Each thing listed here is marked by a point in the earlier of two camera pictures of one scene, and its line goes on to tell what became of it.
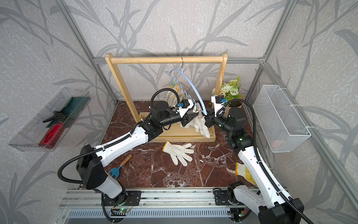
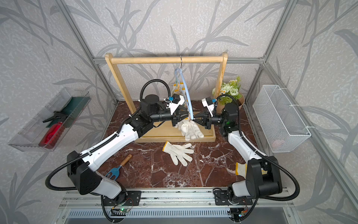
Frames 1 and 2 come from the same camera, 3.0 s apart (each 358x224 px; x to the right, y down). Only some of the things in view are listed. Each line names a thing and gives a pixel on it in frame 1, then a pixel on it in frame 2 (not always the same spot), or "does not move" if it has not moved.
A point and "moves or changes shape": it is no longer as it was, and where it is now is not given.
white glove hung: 178,152 does not move
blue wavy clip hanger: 188,97 moves or changes shape
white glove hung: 199,124 moves or changes shape
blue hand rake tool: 115,171 does not move
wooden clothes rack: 173,133 does not move
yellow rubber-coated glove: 241,170 does not move
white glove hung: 172,99 moves or changes shape
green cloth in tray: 72,109 does not move
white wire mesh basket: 283,127 does not move
